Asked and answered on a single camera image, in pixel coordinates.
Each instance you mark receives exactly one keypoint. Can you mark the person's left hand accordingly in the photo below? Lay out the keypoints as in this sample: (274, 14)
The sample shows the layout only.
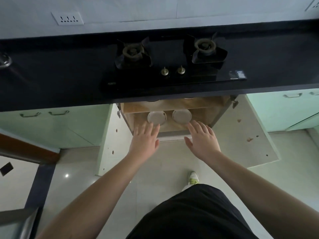
(143, 144)

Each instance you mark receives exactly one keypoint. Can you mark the person's right hand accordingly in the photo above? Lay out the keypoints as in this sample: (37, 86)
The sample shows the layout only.
(203, 145)

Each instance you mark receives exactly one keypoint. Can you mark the person's left little finger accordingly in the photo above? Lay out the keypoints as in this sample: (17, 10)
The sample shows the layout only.
(136, 133)

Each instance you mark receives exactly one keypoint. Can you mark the person's left middle finger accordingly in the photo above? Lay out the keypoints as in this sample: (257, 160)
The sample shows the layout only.
(149, 128)

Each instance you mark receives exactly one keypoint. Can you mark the person's right thumb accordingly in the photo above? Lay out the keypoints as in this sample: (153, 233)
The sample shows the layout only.
(189, 143)

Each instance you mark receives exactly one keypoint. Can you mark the person's left thumb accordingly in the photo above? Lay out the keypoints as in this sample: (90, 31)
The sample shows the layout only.
(156, 144)

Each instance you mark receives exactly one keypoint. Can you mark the person's right middle finger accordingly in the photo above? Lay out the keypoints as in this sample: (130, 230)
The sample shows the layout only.
(199, 127)

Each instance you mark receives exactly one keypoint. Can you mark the person's right little finger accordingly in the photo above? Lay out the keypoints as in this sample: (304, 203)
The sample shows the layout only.
(213, 135)

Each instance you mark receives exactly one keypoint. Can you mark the person's left forearm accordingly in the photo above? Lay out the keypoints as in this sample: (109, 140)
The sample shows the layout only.
(92, 196)

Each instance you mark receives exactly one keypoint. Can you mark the person's right forearm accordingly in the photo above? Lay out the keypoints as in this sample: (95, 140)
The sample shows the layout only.
(264, 194)

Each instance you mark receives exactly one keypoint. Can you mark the wooden cabinet interior with shelf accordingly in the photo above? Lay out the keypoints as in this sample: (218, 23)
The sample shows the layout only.
(199, 110)

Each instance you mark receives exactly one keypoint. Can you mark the open white cabinet door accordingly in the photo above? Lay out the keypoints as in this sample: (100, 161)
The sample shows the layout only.
(114, 146)
(246, 136)

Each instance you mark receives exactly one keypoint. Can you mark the white and yellow shoe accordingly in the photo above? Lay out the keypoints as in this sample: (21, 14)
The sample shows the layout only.
(192, 179)

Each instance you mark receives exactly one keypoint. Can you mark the black glass gas hob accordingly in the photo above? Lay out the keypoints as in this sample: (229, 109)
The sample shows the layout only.
(174, 74)

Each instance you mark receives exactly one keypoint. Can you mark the brass hob knob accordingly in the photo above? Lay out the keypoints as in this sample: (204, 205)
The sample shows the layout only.
(164, 71)
(181, 69)

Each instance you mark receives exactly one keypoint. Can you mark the label sticker on hob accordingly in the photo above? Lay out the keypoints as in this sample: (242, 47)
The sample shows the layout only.
(236, 74)

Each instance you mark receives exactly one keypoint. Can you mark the black shorts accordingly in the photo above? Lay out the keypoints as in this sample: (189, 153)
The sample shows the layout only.
(194, 216)

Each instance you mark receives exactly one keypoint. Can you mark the black gas burner grate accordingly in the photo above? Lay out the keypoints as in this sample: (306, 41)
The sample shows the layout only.
(134, 53)
(206, 48)

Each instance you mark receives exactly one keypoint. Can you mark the pale green cabinet front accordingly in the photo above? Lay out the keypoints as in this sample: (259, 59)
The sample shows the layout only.
(49, 129)
(286, 111)

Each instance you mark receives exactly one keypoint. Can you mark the metal sink fitting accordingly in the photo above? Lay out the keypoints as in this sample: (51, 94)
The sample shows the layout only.
(5, 60)

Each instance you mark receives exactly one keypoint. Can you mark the brown wooden door frame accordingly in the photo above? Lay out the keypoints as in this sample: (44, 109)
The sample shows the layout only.
(27, 149)

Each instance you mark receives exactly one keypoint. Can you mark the white wall socket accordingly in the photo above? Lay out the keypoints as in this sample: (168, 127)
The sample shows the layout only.
(67, 18)
(313, 3)

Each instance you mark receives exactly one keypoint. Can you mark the grey metal frame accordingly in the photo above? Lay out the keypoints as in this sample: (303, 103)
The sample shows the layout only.
(17, 222)

